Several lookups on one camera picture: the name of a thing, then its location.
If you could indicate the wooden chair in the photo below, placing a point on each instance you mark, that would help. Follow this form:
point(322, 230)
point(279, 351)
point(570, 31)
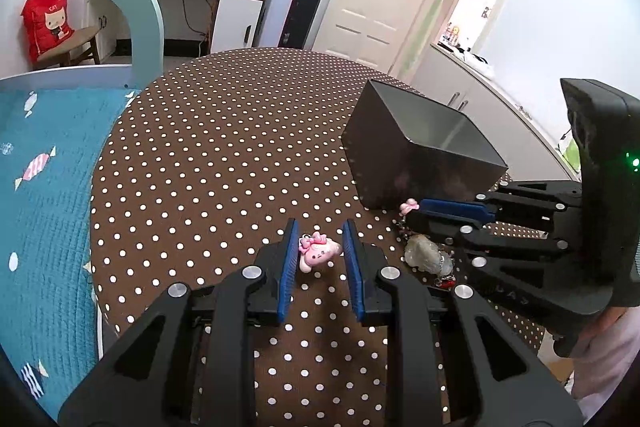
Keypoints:
point(75, 38)

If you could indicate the grey metal box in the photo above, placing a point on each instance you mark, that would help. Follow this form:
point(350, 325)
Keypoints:
point(425, 152)

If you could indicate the person's right forearm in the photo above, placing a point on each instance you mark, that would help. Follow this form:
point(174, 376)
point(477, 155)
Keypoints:
point(605, 352)

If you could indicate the red cat print bag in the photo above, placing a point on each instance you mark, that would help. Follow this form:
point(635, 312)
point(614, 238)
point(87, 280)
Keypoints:
point(47, 19)

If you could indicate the white sideboard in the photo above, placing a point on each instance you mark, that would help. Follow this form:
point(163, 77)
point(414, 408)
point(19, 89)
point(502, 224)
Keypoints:
point(500, 107)

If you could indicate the bunch of keys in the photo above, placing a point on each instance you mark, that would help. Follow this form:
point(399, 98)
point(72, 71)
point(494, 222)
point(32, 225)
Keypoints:
point(523, 111)

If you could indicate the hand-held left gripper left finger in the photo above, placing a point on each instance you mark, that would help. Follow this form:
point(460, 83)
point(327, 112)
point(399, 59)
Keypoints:
point(289, 267)

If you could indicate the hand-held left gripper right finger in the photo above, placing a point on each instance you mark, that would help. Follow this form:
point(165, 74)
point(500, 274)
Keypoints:
point(352, 272)

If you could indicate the green packet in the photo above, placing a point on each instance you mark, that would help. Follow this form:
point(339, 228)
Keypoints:
point(572, 153)

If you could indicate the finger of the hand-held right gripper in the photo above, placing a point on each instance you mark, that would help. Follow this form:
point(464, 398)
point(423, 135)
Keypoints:
point(450, 209)
point(560, 302)

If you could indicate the white suitcase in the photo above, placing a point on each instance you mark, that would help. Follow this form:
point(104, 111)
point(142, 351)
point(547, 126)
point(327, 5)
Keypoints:
point(272, 12)

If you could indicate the dark suitcase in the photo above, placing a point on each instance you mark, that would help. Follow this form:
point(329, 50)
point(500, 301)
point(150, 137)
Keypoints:
point(302, 17)

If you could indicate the small white door cabinet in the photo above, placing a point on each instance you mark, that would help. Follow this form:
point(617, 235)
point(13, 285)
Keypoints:
point(232, 24)

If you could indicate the pink bunny charm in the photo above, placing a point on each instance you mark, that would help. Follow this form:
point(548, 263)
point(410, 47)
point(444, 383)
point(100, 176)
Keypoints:
point(317, 253)

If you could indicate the translucent white pendant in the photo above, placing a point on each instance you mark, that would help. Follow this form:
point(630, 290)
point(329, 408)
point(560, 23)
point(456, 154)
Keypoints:
point(421, 252)

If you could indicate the teal candy print quilt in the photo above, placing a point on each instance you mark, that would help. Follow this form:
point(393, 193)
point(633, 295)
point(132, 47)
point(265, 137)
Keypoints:
point(50, 207)

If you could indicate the small pink bow charm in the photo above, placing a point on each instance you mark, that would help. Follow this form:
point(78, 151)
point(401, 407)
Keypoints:
point(409, 206)

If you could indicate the white bag with black trim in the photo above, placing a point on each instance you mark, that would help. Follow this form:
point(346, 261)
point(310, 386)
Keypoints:
point(477, 62)

